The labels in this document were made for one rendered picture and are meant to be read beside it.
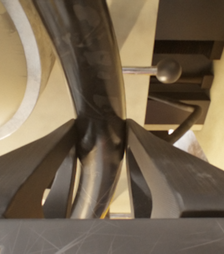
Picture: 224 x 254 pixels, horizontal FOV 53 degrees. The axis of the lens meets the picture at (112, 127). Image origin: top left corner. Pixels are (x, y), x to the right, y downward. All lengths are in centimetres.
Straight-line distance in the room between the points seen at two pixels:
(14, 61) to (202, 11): 89
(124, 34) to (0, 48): 16
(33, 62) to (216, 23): 91
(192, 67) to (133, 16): 91
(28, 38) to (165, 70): 17
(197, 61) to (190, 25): 23
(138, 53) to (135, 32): 3
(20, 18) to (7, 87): 7
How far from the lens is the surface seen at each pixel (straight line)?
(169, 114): 119
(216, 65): 120
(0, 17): 23
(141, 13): 32
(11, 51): 23
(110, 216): 52
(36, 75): 24
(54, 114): 38
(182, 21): 103
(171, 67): 30
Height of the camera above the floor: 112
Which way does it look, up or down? 1 degrees down
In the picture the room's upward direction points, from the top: 90 degrees counter-clockwise
